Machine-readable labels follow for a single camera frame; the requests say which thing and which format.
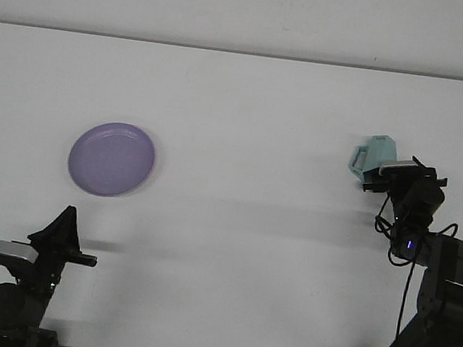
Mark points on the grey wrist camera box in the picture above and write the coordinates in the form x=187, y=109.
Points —
x=399, y=168
x=11, y=252

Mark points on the pale blue faceted cup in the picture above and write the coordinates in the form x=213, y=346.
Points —
x=374, y=152

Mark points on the pale purple round plate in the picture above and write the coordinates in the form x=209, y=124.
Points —
x=111, y=160

